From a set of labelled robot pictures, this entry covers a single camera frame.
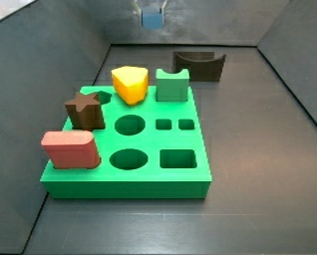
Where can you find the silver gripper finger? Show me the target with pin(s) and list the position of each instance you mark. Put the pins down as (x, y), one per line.
(162, 7)
(136, 8)

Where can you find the green shape sorter board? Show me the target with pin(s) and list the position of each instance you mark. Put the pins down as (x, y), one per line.
(151, 150)

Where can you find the black curved fixture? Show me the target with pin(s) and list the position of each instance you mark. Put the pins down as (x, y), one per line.
(203, 65)

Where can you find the yellow rounded block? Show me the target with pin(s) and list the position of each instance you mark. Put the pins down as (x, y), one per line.
(131, 83)

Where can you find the red rounded block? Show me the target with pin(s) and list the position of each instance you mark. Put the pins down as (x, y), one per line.
(71, 149)

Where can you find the brown star block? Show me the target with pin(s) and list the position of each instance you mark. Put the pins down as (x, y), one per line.
(84, 112)

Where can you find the green notched block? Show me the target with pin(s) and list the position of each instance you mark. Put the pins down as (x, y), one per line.
(171, 86)

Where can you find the blue rectangle block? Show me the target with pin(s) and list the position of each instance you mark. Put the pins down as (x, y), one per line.
(151, 18)

